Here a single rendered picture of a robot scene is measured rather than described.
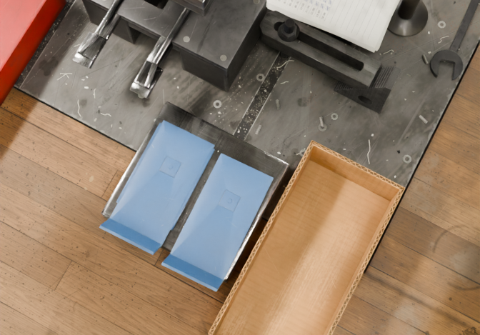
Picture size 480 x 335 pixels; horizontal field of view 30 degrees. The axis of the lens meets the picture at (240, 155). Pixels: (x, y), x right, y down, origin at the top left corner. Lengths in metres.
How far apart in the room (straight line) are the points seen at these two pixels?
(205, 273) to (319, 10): 0.35
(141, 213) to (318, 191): 0.21
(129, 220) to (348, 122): 0.30
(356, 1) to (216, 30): 0.18
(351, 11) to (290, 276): 0.33
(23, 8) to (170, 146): 0.27
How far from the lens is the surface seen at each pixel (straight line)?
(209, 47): 1.06
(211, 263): 1.05
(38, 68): 1.16
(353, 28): 1.11
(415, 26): 1.17
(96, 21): 1.15
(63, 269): 1.09
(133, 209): 1.07
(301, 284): 1.07
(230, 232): 1.06
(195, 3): 0.92
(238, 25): 1.07
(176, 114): 1.10
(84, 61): 1.06
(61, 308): 1.09
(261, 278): 1.07
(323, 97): 1.13
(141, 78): 1.05
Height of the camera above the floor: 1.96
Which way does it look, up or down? 75 degrees down
